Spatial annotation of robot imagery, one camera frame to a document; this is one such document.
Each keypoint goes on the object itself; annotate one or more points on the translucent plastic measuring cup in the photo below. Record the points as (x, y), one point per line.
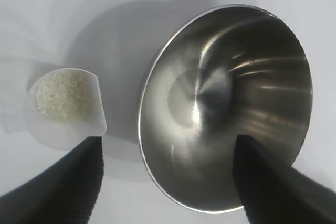
(63, 132)

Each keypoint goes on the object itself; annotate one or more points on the stainless steel mixing bowl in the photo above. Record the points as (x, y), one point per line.
(223, 90)

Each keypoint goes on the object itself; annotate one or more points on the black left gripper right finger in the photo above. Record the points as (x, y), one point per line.
(273, 192)

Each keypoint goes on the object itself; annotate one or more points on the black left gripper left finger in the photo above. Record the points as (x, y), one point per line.
(65, 187)

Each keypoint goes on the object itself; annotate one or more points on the white rice grains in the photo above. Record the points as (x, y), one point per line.
(63, 95)

